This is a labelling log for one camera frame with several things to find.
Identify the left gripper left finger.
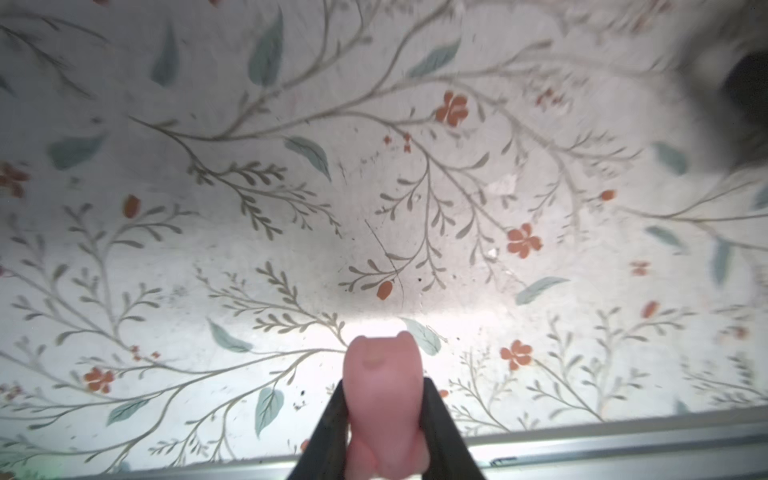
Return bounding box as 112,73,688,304
287,381,349,480

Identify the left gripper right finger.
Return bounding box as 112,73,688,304
419,377,485,480

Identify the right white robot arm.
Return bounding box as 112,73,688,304
678,22,767,171

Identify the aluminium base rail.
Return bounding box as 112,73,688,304
59,404,768,480

